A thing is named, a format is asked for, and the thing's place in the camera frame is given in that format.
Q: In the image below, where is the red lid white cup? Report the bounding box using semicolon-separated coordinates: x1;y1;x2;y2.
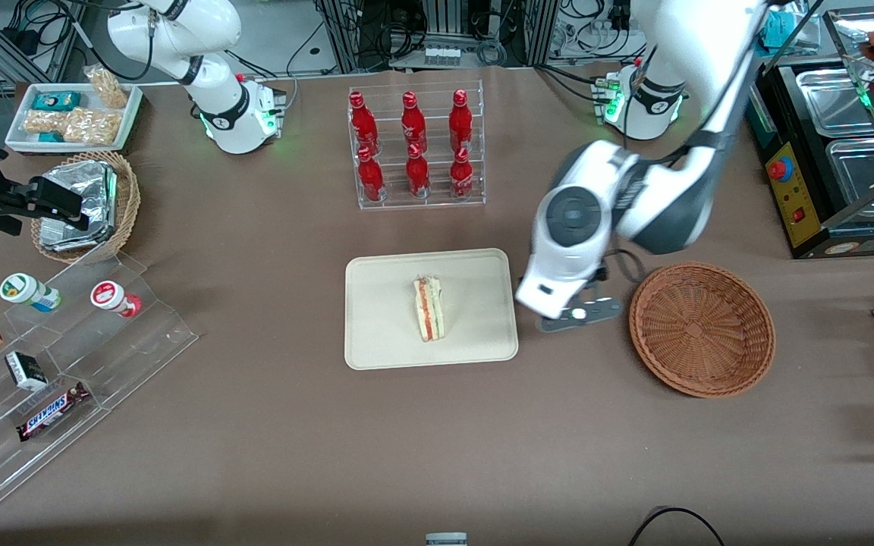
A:
90;281;143;319

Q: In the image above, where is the clear acrylic bottle rack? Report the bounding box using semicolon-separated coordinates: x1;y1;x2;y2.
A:
347;80;487;211

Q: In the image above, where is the snickers chocolate bar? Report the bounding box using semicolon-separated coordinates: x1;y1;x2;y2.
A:
16;381;92;443

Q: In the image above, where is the small black white box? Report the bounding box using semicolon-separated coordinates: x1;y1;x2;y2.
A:
5;351;49;392

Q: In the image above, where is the clear bag of peanuts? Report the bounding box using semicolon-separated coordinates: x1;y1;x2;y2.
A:
24;110;70;136
64;108;124;146
84;65;129;110

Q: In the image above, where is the black food warmer cabinet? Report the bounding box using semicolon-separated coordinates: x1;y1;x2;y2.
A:
744;8;874;260

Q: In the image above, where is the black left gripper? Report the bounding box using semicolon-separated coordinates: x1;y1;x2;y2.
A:
586;262;610;305

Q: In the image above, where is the light tan wicker basket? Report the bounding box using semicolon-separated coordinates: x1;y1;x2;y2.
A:
30;151;141;264

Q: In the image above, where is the silver foil wrapped pack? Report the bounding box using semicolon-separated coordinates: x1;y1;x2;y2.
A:
39;220;115;253
41;161;118;228

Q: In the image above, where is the red cola bottle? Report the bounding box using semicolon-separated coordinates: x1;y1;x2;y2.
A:
401;91;429;152
357;146;385;202
450;147;474;199
448;89;474;152
350;91;379;157
405;143;431;199

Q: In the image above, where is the beige plastic tray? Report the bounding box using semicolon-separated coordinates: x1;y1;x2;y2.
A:
344;248;520;371

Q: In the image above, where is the white rectangular snack tray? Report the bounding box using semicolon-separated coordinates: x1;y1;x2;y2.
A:
5;82;143;154

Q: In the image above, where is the teal cloth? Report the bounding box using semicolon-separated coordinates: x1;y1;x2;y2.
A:
759;11;796;51

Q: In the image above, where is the clear acrylic stepped shelf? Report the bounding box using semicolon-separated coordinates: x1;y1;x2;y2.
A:
0;250;200;516

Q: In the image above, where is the brown round wicker basket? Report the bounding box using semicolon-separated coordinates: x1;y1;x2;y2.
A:
629;262;776;399

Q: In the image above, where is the black cable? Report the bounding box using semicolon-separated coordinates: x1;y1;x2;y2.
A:
628;507;726;546

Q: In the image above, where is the triangular sandwich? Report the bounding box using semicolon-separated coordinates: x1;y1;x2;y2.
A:
413;277;447;344

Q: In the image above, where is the green lid white cup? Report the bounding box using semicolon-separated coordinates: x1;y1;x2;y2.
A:
0;273;62;313

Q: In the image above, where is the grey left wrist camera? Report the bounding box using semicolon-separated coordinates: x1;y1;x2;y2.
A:
539;298;624;334

